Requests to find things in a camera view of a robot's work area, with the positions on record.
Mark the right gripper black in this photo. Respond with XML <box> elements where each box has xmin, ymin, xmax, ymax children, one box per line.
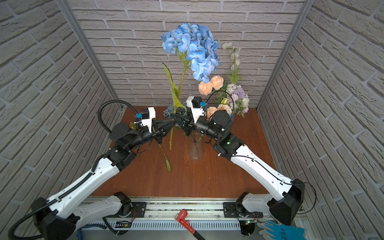
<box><xmin>175</xmin><ymin>111</ymin><xmax>225</xmax><ymax>145</ymax></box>

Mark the clear ribbed glass vase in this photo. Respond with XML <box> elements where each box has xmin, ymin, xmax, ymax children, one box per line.
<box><xmin>190</xmin><ymin>133</ymin><xmax>203</xmax><ymax>160</ymax></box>

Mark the small pink rose stem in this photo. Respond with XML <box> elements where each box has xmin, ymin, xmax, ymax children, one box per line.
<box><xmin>206</xmin><ymin>98</ymin><xmax>233</xmax><ymax>119</ymax></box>

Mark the peach rose flower stem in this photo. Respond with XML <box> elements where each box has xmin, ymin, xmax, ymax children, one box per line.
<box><xmin>198</xmin><ymin>76</ymin><xmax>224</xmax><ymax>96</ymax></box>

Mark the pink white hydrangea bouquet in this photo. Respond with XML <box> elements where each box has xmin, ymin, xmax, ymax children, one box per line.
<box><xmin>221</xmin><ymin>84</ymin><xmax>250</xmax><ymax>117</ymax></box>

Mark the white poppy flower stem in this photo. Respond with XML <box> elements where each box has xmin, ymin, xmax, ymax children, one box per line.
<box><xmin>222</xmin><ymin>42</ymin><xmax>241</xmax><ymax>85</ymax></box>

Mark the dusty blue hydrangea flower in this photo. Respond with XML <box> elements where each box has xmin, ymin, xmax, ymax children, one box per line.
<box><xmin>163</xmin><ymin>104</ymin><xmax>175</xmax><ymax>118</ymax></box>

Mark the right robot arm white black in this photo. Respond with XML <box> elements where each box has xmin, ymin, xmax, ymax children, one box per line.
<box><xmin>169</xmin><ymin>97</ymin><xmax>306</xmax><ymax>226</ymax></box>

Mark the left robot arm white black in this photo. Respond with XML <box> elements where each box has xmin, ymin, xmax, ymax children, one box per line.
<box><xmin>8</xmin><ymin>100</ymin><xmax>188</xmax><ymax>240</ymax></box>

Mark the red pipe wrench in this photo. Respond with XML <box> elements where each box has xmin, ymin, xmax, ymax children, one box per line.
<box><xmin>175</xmin><ymin>209</ymin><xmax>205</xmax><ymax>240</ymax></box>

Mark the blue work glove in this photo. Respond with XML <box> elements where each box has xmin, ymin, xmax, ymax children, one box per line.
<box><xmin>263</xmin><ymin>220</ymin><xmax>307</xmax><ymax>240</ymax></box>

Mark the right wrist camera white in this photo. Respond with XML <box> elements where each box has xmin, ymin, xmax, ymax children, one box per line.
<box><xmin>186</xmin><ymin>96</ymin><xmax>206</xmax><ymax>123</ymax></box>

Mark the aluminium mounting rail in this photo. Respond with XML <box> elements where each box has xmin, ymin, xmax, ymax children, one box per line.
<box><xmin>58</xmin><ymin>196</ymin><xmax>310</xmax><ymax>232</ymax></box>

